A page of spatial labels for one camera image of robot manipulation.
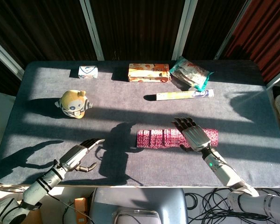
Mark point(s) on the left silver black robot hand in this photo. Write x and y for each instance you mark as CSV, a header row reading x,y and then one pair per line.
x,y
74,155

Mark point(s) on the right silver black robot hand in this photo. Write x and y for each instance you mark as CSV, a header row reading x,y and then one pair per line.
x,y
196,137

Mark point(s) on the row of red packets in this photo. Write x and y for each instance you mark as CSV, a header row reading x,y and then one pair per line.
x,y
154,138

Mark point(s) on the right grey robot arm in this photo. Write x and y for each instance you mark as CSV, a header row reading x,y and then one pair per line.
x,y
226,173

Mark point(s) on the dark grey table cloth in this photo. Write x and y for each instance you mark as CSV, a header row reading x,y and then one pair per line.
x,y
60,133

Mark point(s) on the long yellow toothpaste box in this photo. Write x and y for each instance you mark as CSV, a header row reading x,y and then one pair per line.
x,y
182,95

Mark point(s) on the yellow striped plush toy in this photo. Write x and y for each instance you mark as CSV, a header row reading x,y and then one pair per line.
x,y
73,103

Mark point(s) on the small orange box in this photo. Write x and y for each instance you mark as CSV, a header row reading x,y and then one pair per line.
x,y
80,208

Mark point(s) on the teal edged snack bag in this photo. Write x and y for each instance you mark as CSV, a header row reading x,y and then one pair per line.
x,y
191,73

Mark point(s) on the brown cardboard box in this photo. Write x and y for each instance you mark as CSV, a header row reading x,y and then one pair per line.
x,y
36,217

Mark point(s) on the grey robot torso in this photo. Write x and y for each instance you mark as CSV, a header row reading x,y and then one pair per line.
x,y
140,198

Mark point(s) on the orange snack box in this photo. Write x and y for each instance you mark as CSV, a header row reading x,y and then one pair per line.
x,y
148,72

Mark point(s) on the small white blue box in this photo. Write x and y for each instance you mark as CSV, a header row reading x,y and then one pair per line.
x,y
88,72

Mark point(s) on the light grey rounded housing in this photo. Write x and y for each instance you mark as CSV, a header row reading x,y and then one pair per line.
x,y
137,217

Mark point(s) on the dark brown curtain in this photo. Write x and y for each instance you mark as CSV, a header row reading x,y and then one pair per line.
x,y
137,28

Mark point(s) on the orange red curtain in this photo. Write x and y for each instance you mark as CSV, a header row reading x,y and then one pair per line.
x,y
263,30

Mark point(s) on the white window frame post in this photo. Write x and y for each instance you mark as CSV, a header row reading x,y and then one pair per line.
x,y
92,30
278,78
232,30
4,56
184,30

